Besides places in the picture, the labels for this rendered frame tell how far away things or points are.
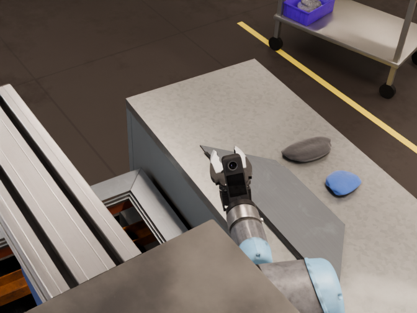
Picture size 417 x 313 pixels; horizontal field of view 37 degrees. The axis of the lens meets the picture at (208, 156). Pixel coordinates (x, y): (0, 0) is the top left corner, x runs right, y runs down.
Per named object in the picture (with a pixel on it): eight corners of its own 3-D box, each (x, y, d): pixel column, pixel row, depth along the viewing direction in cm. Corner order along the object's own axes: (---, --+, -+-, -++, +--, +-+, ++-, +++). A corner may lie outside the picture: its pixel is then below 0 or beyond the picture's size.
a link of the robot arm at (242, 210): (228, 220, 135) (264, 213, 135) (224, 205, 138) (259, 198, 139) (230, 241, 140) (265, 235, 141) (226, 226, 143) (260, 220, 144)
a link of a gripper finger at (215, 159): (205, 167, 158) (218, 190, 151) (202, 150, 154) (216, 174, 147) (216, 163, 159) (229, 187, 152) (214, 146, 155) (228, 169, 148)
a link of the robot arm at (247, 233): (236, 282, 132) (239, 256, 126) (227, 243, 140) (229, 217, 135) (272, 278, 133) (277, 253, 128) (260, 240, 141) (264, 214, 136)
